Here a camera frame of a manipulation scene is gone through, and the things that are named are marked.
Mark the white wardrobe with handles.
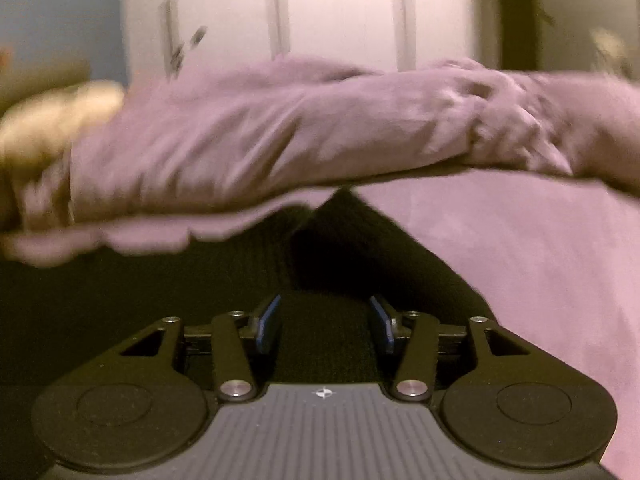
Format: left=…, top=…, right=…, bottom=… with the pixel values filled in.
left=122, top=0, right=502, bottom=78

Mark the purple fleece bed sheet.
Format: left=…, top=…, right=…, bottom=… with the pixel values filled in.
left=358, top=170, right=639, bottom=479

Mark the cream round face cushion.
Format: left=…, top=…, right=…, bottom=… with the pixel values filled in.
left=1, top=80, right=126, bottom=172

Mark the black knit sweater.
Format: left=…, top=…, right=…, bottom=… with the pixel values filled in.
left=1, top=191, right=491, bottom=479

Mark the purple crumpled duvet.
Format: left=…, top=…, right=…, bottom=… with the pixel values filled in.
left=1, top=58, right=639, bottom=261

